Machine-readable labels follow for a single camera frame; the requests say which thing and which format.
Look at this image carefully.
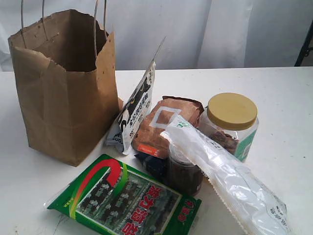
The clear jar yellow lid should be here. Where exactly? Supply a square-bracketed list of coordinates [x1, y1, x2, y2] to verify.
[199, 93, 259, 162]

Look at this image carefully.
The dark blue small packet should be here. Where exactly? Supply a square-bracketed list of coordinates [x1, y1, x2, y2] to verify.
[135, 152, 167, 178]

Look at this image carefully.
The black stand leg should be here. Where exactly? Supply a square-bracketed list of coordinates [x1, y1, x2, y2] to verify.
[294, 22, 313, 67]

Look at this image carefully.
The dark filled plastic jar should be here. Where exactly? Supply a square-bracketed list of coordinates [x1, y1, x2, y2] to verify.
[167, 144, 203, 196]

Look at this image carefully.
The brown paper bag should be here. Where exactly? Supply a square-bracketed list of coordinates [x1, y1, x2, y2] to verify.
[8, 9, 119, 166]

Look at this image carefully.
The green seaweed package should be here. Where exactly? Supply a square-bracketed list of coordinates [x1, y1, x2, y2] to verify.
[46, 154, 201, 235]

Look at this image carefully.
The clear white plastic package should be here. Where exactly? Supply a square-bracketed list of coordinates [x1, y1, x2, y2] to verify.
[161, 115, 291, 235]

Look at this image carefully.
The brown paper food pouch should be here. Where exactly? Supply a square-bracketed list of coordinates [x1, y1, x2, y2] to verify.
[132, 96, 204, 159]

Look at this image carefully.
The black white snack pouch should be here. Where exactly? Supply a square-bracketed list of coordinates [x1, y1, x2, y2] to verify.
[104, 39, 165, 155]

